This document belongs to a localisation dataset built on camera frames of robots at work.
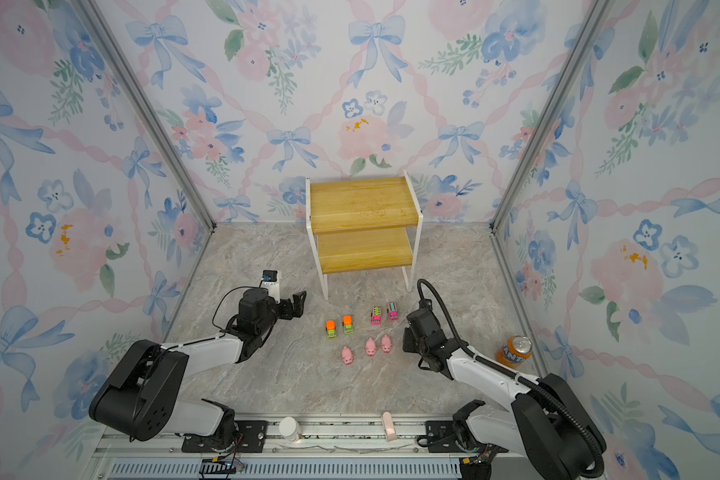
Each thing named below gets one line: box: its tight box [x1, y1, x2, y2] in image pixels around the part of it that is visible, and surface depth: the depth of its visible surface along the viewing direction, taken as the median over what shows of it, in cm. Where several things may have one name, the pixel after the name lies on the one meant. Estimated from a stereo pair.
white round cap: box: [278, 416, 302, 443], surface depth 71 cm
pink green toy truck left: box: [370, 306, 383, 326], surface depth 95 cm
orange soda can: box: [495, 335, 533, 369], surface depth 80 cm
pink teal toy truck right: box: [386, 302, 399, 321], surface depth 96 cm
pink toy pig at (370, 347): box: [365, 337, 377, 357], surface depth 89 cm
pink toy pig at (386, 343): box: [381, 334, 393, 354], surface depth 90 cm
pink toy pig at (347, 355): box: [341, 346, 354, 365], surface depth 88 cm
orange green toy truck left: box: [325, 320, 337, 339], surface depth 92 cm
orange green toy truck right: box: [342, 315, 355, 335], surface depth 94 cm
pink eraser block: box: [382, 411, 397, 441], surface depth 75 cm
